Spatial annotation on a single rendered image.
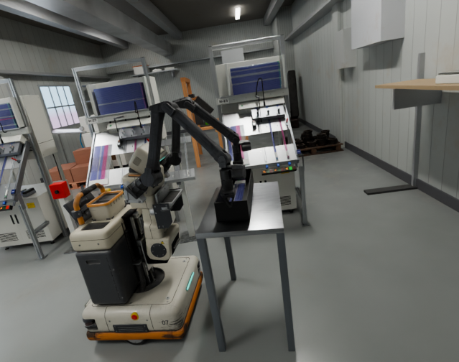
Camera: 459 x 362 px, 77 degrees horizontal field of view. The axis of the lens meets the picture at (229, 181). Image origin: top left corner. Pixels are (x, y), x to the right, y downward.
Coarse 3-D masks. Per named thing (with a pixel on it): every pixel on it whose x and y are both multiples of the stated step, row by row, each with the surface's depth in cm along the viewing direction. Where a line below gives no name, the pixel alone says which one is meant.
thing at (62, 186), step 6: (54, 186) 304; (60, 186) 304; (66, 186) 312; (54, 192) 306; (60, 192) 306; (66, 192) 310; (54, 198) 308; (60, 198) 311; (66, 198) 315; (60, 204) 313; (66, 210) 315; (66, 216) 317; (72, 222) 320; (72, 228) 322; (72, 246) 334; (66, 252) 322; (72, 252) 321
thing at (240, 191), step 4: (236, 180) 200; (240, 180) 199; (244, 180) 198; (236, 184) 193; (240, 184) 192; (244, 184) 191; (236, 188) 185; (240, 188) 184; (244, 188) 189; (236, 192) 178; (240, 192) 177; (236, 196) 172; (240, 196) 172; (236, 200) 166
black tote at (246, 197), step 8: (248, 168) 201; (248, 176) 202; (248, 184) 200; (248, 192) 157; (216, 200) 154; (240, 200) 148; (248, 200) 153; (216, 208) 151; (224, 208) 150; (232, 208) 150; (240, 208) 149; (248, 208) 149; (216, 216) 152; (224, 216) 152; (232, 216) 151; (240, 216) 151; (248, 216) 150
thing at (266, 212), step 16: (256, 192) 192; (272, 192) 188; (208, 208) 179; (256, 208) 169; (272, 208) 166; (208, 224) 158; (224, 224) 155; (240, 224) 153; (256, 224) 150; (272, 224) 148; (224, 240) 225; (208, 256) 156; (208, 272) 157; (208, 288) 160; (288, 288) 154; (288, 304) 157; (288, 320) 161; (224, 336) 175; (288, 336) 165
